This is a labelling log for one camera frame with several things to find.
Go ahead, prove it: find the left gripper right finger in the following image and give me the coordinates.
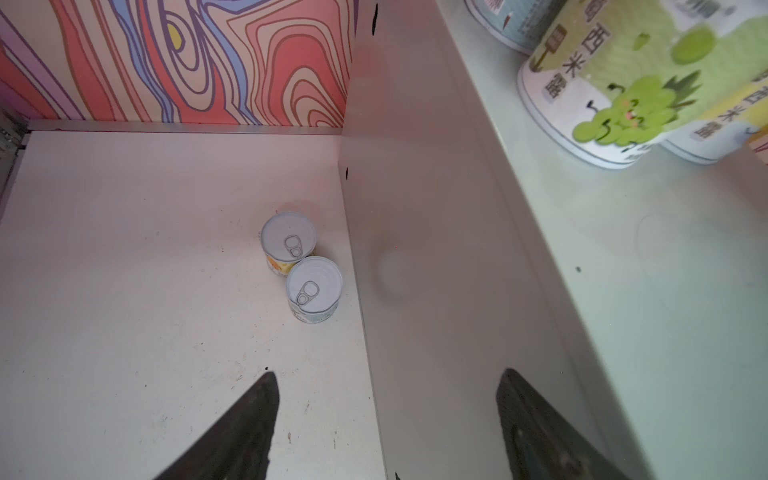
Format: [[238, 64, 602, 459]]
[[496, 368, 626, 479]]

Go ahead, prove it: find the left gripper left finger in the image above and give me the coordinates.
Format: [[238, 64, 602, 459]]
[[158, 371, 280, 479]]

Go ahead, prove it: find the can row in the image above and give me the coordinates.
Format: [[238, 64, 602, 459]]
[[260, 212, 318, 277], [286, 256, 343, 324], [518, 1, 767, 169], [661, 71, 767, 165]]

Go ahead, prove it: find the blue white labelled can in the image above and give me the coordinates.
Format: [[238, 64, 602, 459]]
[[464, 0, 566, 55]]

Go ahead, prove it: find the grey metal cabinet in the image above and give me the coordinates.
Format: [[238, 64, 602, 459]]
[[339, 1, 767, 479]]

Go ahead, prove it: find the can left row back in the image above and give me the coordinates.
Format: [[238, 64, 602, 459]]
[[260, 212, 318, 277]]

